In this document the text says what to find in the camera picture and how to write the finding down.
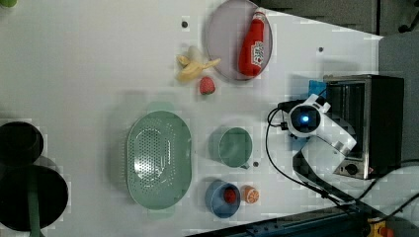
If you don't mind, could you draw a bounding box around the small red toy in cup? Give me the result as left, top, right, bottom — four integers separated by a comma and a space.
223, 189, 236, 204

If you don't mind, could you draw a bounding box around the upper black cylinder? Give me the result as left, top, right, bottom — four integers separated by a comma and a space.
0, 121, 43, 167

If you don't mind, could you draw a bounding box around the red toy strawberry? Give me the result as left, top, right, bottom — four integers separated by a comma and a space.
200, 77, 215, 95

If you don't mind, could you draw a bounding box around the peeled toy banana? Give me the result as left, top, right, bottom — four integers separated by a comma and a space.
176, 45, 221, 82

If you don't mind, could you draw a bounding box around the blue cup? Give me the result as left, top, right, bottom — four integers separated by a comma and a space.
205, 180, 241, 218

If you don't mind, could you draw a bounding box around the grey round plate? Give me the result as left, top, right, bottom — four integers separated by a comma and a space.
205, 0, 273, 80

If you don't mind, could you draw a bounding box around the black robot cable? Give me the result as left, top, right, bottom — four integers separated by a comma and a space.
265, 100, 419, 225

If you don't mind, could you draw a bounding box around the red ketchup bottle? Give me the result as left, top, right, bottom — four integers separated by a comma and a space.
238, 11, 266, 77

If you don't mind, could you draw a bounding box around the orange slice toy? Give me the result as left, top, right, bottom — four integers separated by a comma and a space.
241, 186, 260, 203

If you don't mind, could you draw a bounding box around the black toaster oven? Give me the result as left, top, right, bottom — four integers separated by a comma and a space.
320, 74, 404, 180

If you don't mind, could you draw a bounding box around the green perforated colander basket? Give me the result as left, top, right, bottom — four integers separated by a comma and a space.
126, 102, 192, 219

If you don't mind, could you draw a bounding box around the green cup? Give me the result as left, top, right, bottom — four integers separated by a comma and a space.
209, 126, 253, 169

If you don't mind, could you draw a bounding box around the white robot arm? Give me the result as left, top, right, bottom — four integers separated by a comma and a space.
286, 94, 357, 203

